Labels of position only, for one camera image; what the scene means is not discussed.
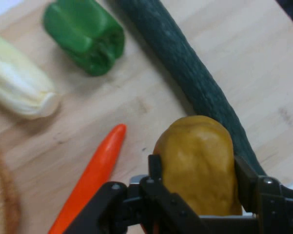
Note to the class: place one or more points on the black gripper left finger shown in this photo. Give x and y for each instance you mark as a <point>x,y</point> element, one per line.
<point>136,209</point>

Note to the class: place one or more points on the dark green toy cucumber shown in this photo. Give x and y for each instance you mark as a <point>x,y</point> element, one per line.
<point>185,63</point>

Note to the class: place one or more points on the brown toy potato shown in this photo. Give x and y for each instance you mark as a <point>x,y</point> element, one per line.
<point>200,165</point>

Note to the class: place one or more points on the orange toy carrot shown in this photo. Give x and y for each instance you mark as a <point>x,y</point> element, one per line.
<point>97,170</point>

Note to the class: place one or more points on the wooden cutting board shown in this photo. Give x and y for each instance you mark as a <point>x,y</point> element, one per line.
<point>246,61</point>

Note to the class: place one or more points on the woven wicker basket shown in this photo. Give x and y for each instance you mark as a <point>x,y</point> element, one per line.
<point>2,195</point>

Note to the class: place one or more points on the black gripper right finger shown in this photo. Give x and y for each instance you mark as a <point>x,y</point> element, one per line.
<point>275,202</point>

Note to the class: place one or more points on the toy celery stalk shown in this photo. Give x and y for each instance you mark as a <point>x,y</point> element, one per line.
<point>17,83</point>

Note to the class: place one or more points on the green toy bell pepper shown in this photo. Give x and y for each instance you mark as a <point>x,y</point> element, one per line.
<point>85,34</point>

